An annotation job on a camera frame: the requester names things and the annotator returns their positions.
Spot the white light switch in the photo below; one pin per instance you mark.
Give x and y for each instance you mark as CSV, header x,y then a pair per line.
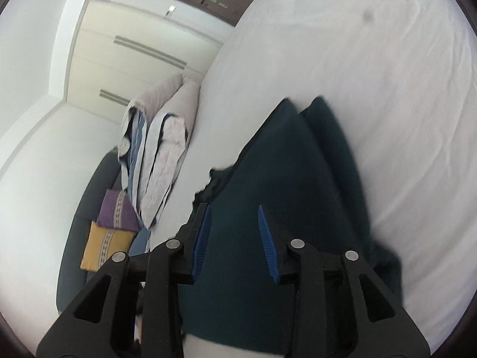
x,y
171,10

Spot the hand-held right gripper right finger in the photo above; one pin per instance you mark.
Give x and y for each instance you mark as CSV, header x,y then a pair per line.
x,y
266,242

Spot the white wardrobe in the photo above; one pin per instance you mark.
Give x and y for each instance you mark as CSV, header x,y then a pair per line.
x,y
111,63

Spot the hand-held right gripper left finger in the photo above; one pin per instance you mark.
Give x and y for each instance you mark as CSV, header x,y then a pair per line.
x,y
201,242

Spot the grey upholstered headboard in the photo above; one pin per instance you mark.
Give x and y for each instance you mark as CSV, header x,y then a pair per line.
x,y
74,250

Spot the dark green sweater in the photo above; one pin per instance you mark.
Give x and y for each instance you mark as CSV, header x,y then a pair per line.
x,y
283,164

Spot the blue pillow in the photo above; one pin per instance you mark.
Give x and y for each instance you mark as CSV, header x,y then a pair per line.
x,y
141,242

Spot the folded beige blue striped duvet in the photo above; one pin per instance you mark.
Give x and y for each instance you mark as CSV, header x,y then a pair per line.
x,y
167,138

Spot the purple patterned pillow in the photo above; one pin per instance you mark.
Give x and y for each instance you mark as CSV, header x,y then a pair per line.
x,y
115,210

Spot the yellow patterned pillow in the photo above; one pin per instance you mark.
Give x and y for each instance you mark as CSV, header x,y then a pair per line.
x,y
97,246

